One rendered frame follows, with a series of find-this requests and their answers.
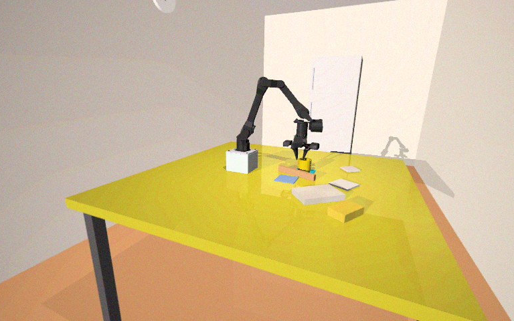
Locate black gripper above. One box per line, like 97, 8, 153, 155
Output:
282, 132, 319, 160

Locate tan flat bar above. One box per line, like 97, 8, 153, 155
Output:
278, 165, 316, 181

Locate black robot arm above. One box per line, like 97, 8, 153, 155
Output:
236, 77, 323, 152

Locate yellow flat block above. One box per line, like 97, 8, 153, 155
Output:
327, 200, 364, 223

